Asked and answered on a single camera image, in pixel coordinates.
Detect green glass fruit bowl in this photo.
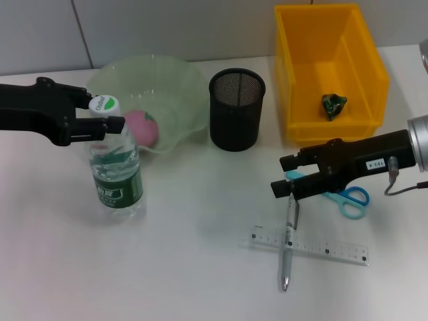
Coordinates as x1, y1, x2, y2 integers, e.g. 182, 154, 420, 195
87, 55, 210, 154

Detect clear plastic ruler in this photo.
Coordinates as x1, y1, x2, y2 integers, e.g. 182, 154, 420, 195
239, 224, 370, 267

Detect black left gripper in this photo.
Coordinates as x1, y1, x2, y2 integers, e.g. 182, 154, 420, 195
0, 77, 126, 148

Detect pink toy peach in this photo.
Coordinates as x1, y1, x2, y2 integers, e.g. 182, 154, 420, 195
122, 109, 160, 148

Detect clear water bottle green label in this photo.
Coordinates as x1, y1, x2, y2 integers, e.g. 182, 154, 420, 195
87, 94, 145, 218

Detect blue scissors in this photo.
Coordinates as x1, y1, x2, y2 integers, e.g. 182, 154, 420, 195
286, 170, 370, 220

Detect black mesh pen holder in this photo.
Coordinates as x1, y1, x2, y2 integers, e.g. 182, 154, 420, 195
209, 68, 266, 152

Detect yellow plastic bin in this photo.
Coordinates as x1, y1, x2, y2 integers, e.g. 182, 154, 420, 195
274, 3, 391, 144

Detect silver grey pen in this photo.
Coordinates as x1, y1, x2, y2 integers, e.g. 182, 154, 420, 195
278, 195, 301, 292

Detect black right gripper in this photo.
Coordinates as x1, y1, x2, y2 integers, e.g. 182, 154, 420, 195
270, 129, 417, 201

